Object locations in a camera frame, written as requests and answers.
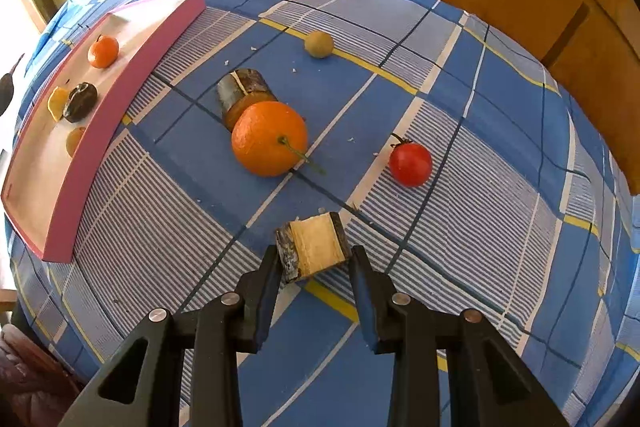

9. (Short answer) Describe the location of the short pale-faced fruit chunk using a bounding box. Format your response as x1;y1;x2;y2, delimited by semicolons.
275;212;352;284

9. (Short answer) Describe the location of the red cherry tomato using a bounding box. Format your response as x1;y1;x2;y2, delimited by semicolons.
388;134;433;188

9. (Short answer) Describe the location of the pink cardboard box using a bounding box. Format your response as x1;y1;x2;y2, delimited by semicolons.
0;0;207;263

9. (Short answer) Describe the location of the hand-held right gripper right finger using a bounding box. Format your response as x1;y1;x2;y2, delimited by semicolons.
348;244;571;427

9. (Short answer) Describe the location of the large orange with stem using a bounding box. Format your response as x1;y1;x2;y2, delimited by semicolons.
231;101;326;178

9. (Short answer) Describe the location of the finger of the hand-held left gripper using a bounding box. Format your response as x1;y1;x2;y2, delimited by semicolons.
0;54;25;115

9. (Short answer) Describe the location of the dark brown cloth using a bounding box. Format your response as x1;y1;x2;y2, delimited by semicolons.
0;322;88;427

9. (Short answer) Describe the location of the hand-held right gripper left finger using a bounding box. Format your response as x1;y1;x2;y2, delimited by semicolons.
57;244;282;427

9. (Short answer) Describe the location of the dark wrinkled fruit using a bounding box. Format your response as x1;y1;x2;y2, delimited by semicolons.
62;82;99;124

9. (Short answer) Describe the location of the long dark-skinned fruit chunk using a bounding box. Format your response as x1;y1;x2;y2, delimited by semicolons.
216;68;279;130

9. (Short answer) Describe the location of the orange-brown fruit slice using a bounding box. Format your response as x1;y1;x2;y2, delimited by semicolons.
65;127;87;158

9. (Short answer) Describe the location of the yellow fruit wedge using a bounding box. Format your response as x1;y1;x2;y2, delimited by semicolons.
47;87;71;122

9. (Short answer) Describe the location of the small orange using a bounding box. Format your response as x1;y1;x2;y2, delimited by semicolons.
87;34;120;69

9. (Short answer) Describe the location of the small yellow-green round fruit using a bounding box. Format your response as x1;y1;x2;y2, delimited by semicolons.
304;30;335;58

